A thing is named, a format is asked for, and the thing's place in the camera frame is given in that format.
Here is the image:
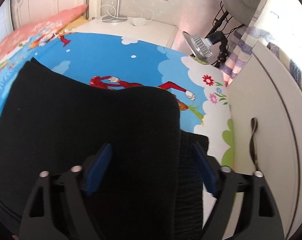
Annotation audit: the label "black pants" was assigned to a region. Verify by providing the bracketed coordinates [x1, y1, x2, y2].
[0, 59, 208, 239]

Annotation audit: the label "white cabinet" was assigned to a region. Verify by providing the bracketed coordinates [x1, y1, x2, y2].
[227, 43, 302, 239]

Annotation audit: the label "blue cartoon bed sheet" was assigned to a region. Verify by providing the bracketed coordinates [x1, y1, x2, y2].
[0, 33, 234, 167]

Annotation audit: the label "silver spot lamp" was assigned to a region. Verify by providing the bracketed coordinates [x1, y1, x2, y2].
[182, 31, 228, 61]

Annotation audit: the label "white bedside table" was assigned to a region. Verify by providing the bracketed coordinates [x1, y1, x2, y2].
[72, 18, 178, 48]

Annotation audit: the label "pink floral blanket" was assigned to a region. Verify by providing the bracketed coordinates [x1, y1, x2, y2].
[0, 4, 88, 61]

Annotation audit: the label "white power adapter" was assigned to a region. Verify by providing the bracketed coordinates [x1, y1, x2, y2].
[132, 17, 147, 27]

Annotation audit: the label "white door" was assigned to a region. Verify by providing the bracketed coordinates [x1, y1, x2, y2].
[0, 0, 13, 43]

